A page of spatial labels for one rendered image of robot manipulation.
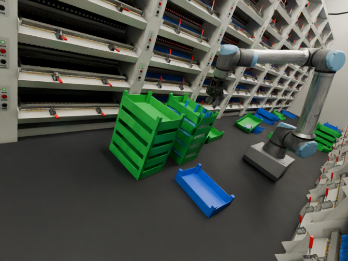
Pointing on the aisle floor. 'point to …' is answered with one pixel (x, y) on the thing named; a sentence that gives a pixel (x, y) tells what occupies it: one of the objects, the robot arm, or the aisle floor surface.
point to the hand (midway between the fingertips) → (212, 104)
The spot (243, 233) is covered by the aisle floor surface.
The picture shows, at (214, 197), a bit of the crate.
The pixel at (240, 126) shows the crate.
